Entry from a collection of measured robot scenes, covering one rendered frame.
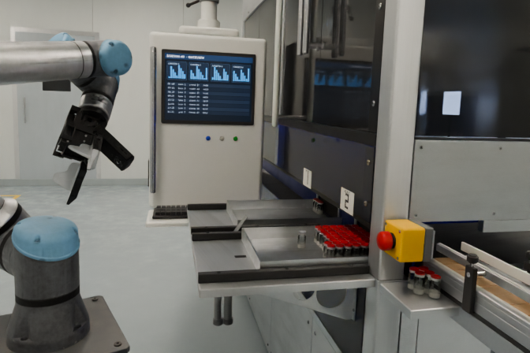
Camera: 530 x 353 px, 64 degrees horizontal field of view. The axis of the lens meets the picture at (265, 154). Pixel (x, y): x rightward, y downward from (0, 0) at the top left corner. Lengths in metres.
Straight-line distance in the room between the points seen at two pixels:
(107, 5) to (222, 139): 4.90
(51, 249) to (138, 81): 5.60
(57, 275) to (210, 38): 1.24
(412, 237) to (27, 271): 0.74
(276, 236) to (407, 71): 0.60
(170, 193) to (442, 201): 1.20
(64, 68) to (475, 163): 0.90
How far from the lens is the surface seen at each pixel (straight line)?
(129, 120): 6.43
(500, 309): 0.90
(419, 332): 1.15
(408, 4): 0.99
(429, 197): 1.03
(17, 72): 0.87
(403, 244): 0.92
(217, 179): 1.89
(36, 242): 0.91
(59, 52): 0.91
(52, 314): 0.95
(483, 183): 1.11
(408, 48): 0.98
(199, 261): 1.08
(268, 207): 1.59
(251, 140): 1.89
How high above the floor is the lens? 1.27
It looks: 7 degrees down
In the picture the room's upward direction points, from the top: 2 degrees clockwise
